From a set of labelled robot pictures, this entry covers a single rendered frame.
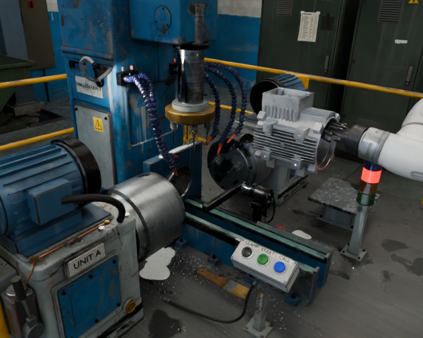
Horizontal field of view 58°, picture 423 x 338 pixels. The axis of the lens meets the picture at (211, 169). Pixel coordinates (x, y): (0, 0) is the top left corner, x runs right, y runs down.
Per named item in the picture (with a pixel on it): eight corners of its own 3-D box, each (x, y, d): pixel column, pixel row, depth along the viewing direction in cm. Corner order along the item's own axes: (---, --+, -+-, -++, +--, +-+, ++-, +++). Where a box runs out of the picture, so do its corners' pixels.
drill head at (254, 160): (193, 190, 167) (194, 137, 156) (244, 162, 197) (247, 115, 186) (241, 210, 153) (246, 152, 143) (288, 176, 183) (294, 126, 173)
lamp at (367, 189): (356, 191, 136) (358, 180, 134) (361, 185, 141) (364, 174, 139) (373, 196, 133) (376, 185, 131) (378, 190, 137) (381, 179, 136)
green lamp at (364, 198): (354, 202, 138) (356, 191, 136) (359, 196, 143) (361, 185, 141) (370, 207, 135) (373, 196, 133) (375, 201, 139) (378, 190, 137)
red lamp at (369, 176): (358, 180, 134) (361, 168, 132) (364, 174, 139) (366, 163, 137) (376, 185, 131) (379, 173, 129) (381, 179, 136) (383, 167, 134)
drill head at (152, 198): (57, 268, 118) (45, 198, 108) (144, 219, 145) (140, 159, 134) (110, 306, 105) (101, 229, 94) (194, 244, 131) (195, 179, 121)
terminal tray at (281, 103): (260, 116, 116) (262, 92, 113) (277, 108, 124) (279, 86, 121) (296, 124, 109) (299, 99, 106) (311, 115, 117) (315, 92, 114)
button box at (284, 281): (233, 266, 108) (229, 257, 104) (246, 246, 111) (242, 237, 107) (288, 293, 98) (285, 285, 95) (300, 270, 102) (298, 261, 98)
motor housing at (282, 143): (250, 166, 119) (254, 107, 111) (279, 148, 133) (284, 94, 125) (309, 184, 108) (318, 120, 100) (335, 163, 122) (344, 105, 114)
